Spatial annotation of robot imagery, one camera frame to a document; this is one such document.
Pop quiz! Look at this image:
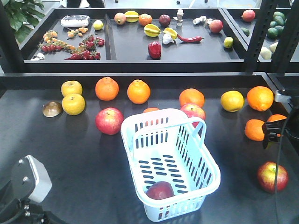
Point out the red chili pepper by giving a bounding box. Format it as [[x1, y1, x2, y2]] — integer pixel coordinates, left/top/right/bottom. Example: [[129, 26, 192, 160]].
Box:
[[177, 35, 202, 43]]

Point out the orange back centre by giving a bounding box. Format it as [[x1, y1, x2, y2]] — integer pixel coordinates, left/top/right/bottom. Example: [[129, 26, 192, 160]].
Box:
[[127, 79, 151, 104]]

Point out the small orange right front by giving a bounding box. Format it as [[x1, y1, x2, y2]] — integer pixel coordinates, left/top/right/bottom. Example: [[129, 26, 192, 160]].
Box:
[[244, 119, 265, 141]]

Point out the orange behind basket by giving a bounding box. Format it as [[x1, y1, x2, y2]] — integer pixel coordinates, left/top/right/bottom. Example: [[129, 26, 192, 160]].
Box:
[[179, 88, 205, 107], [143, 107, 159, 113]]

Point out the yellow pear back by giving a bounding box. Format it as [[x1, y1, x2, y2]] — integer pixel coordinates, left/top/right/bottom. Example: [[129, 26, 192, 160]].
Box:
[[60, 80, 83, 97]]

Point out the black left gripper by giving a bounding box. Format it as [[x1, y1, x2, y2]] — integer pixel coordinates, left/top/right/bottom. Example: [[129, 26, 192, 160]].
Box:
[[0, 182, 66, 224]]

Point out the red apple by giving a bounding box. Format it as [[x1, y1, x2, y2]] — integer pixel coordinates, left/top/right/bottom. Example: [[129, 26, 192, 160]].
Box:
[[257, 161, 289, 194], [146, 181, 175, 200], [180, 103, 206, 120], [95, 107, 124, 135]]

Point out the orange behind basket right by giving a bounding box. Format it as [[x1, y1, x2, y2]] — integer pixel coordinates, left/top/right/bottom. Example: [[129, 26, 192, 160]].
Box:
[[179, 88, 205, 107]]

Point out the black wooden produce stand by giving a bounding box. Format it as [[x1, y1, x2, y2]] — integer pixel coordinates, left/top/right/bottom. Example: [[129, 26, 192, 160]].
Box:
[[0, 7, 299, 224]]

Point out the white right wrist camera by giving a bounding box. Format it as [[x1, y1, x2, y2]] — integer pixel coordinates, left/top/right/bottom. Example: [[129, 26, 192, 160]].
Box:
[[274, 90, 291, 103]]

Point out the small orange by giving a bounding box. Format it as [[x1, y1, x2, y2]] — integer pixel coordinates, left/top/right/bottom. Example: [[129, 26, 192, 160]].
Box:
[[244, 119, 265, 141], [267, 114, 287, 122]]

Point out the small orange far right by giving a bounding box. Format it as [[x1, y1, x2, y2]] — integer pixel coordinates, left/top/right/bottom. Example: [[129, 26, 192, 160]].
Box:
[[267, 114, 287, 122]]

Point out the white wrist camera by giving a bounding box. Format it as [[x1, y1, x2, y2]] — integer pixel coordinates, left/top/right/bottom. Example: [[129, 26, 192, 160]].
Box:
[[11, 155, 52, 203], [274, 90, 291, 103]]

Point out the light blue plastic basket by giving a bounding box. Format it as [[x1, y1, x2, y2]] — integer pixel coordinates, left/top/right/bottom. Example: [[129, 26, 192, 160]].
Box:
[[121, 108, 221, 222]]

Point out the yellow pear front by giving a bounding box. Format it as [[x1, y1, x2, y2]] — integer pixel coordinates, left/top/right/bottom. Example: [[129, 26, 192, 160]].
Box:
[[62, 93, 85, 116]]

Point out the orange back left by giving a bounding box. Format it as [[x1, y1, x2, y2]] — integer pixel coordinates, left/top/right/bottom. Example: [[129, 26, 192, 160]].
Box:
[[95, 77, 119, 101]]

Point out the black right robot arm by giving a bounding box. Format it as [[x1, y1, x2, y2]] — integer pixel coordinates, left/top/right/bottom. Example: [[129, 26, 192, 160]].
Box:
[[262, 90, 299, 149]]

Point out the green potted plant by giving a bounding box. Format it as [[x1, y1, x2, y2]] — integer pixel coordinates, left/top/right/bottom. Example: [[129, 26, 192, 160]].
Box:
[[1, 0, 45, 43]]

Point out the yellow round citrus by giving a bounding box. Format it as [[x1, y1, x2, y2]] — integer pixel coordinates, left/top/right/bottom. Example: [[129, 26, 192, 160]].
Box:
[[221, 91, 244, 112]]

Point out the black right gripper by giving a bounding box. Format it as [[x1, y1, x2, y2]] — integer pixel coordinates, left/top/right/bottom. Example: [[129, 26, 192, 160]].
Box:
[[262, 118, 299, 149]]

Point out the white garlic bulb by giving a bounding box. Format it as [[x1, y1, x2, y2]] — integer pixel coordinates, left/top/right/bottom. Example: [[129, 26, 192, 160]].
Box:
[[162, 33, 174, 45]]

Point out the yellow pear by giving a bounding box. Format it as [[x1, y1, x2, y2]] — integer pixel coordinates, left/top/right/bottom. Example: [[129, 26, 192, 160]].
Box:
[[62, 93, 85, 116], [60, 80, 83, 97]]

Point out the brown mushroom half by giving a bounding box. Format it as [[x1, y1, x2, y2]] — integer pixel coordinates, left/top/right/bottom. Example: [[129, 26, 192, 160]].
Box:
[[42, 101, 63, 118]]

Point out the orange with navel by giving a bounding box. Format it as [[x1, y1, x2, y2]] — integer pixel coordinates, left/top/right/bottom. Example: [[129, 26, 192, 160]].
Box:
[[247, 86, 274, 112]]

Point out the white electronic device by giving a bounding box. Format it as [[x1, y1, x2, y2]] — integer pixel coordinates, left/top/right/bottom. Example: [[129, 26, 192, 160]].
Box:
[[60, 15, 90, 27]]

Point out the orange behind basket left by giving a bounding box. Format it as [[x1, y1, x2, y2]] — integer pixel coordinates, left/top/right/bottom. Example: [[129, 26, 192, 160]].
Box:
[[143, 107, 159, 113]]

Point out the red bell pepper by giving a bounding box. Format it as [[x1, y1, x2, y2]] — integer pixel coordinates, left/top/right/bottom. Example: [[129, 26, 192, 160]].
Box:
[[148, 41, 162, 59]]

